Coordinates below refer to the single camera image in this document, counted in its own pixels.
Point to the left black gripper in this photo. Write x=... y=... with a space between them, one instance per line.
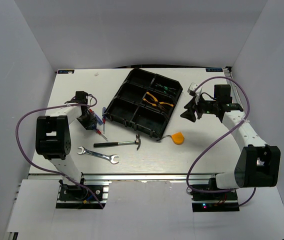
x=91 y=120

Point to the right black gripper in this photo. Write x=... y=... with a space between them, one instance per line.
x=189 y=113

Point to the yellow black pliers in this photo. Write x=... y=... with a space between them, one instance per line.
x=164 y=106
x=151 y=99

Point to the black green precision screwdriver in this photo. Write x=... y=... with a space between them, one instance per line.
x=165 y=88

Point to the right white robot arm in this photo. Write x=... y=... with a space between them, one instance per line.
x=258 y=164

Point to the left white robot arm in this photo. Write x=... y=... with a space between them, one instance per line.
x=53 y=138

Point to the orange tape measure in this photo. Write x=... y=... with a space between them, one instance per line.
x=177 y=138

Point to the silver open-end wrench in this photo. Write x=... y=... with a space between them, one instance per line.
x=110 y=158

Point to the black compartment tray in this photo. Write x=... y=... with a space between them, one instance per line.
x=128 y=108

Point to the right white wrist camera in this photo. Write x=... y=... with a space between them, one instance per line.
x=194 y=89

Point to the right aluminium rail frame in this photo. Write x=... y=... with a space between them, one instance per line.
x=234 y=80

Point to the black handled claw hammer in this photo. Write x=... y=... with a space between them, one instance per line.
x=137 y=142

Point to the front aluminium rail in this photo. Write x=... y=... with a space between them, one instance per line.
x=114 y=177

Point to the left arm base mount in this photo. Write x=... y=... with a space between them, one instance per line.
x=78 y=198

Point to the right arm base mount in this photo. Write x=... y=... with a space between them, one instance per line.
x=213 y=202

